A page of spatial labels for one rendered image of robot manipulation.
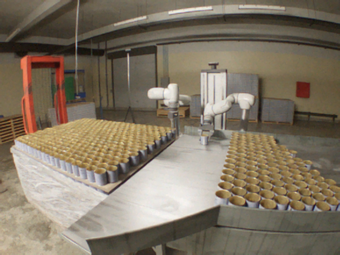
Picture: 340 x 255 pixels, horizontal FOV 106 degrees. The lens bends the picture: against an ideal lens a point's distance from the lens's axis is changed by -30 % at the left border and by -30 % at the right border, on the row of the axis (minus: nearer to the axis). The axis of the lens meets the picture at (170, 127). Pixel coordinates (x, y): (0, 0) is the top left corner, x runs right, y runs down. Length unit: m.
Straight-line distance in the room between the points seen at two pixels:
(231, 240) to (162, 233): 0.34
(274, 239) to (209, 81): 2.02
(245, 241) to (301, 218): 0.27
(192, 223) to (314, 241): 0.57
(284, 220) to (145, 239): 0.51
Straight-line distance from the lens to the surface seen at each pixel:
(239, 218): 0.75
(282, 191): 0.92
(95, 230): 0.77
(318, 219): 0.82
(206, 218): 0.71
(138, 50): 11.10
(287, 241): 0.90
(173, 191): 0.94
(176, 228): 0.67
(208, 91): 2.44
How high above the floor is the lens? 1.60
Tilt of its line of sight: 14 degrees down
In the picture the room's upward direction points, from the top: 1 degrees counter-clockwise
